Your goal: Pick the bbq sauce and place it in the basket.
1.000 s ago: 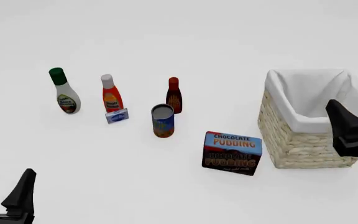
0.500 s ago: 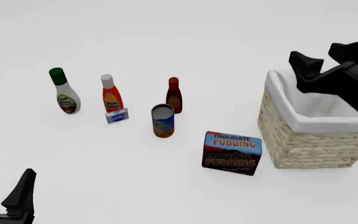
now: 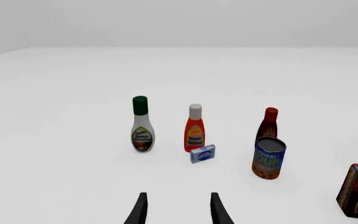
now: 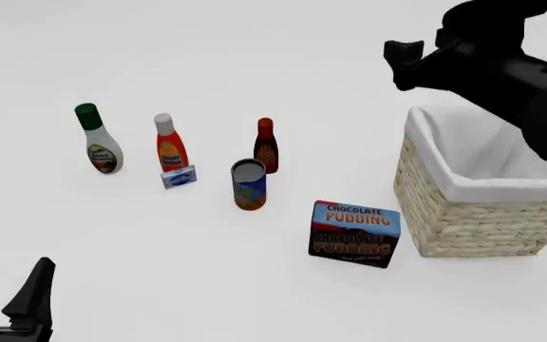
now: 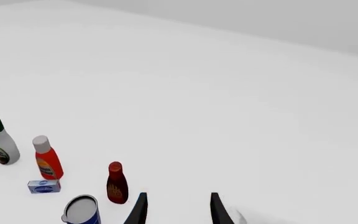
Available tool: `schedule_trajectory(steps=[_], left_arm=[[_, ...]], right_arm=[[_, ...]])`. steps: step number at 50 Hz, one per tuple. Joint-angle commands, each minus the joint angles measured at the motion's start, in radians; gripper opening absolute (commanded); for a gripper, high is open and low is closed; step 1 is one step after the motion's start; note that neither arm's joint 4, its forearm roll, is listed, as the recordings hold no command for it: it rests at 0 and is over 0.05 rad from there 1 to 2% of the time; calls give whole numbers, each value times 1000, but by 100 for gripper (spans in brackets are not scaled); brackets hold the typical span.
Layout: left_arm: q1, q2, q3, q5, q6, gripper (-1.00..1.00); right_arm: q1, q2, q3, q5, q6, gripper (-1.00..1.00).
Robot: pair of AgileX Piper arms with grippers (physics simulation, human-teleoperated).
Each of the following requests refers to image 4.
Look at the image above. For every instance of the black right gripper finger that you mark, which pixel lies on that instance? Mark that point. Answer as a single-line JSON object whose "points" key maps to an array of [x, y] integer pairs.
{"points": [[405, 79], [402, 53]]}

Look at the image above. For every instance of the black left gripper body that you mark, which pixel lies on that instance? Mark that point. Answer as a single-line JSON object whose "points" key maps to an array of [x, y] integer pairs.
{"points": [[3, 335]]}

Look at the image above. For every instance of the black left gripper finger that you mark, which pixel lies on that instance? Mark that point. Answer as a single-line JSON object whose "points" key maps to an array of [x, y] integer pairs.
{"points": [[33, 295]]}

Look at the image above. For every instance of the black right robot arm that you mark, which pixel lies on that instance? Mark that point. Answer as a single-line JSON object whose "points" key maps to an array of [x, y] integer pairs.
{"points": [[515, 78]]}

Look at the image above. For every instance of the wicker basket with white lining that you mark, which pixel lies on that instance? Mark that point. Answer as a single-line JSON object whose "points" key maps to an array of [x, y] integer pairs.
{"points": [[463, 213]]}

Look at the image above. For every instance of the dark brown red-capped sauce bottle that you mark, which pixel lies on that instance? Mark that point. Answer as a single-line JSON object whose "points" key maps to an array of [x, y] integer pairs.
{"points": [[266, 149]]}

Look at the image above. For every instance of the orange white-capped sauce bottle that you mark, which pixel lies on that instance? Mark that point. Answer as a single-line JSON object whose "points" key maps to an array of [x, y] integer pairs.
{"points": [[171, 147]]}

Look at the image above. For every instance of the chocolate pudding box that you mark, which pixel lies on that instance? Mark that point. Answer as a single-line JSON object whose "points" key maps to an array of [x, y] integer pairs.
{"points": [[354, 233]]}

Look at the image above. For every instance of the white green-capped dressing bottle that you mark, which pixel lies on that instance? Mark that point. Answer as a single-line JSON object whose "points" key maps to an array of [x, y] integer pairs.
{"points": [[100, 146]]}

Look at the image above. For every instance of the small blue white box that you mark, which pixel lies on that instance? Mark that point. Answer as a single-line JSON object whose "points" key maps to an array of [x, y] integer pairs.
{"points": [[178, 177]]}

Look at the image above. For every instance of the blue printed tin can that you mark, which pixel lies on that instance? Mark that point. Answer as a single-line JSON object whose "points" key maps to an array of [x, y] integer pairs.
{"points": [[249, 189]]}

